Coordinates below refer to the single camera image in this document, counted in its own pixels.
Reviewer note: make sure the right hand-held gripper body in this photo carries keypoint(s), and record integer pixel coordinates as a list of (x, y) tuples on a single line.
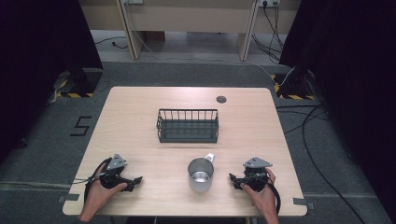
[(257, 162)]

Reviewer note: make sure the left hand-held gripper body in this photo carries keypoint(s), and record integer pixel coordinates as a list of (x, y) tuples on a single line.
[(115, 162)]

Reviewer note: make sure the silver metal cup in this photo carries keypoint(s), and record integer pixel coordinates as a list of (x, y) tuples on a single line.
[(200, 184)]

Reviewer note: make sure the person's right hand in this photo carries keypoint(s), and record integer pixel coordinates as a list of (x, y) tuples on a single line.
[(264, 199)]

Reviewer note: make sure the person's left hand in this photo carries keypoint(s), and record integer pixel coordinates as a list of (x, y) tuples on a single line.
[(99, 196)]

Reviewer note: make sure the grey tape patch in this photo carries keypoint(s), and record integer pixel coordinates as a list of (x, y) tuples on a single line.
[(71, 197), (302, 202)]

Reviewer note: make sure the yellow black hazard tape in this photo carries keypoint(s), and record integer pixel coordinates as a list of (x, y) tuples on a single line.
[(295, 97), (74, 95)]

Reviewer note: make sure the black stand base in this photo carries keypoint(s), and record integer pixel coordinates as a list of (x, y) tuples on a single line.
[(295, 85), (85, 80)]

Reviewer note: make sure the dark curtain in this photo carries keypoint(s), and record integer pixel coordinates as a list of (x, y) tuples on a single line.
[(351, 77), (34, 62)]

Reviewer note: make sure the white wall socket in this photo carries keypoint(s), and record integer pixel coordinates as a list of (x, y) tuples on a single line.
[(269, 2)]

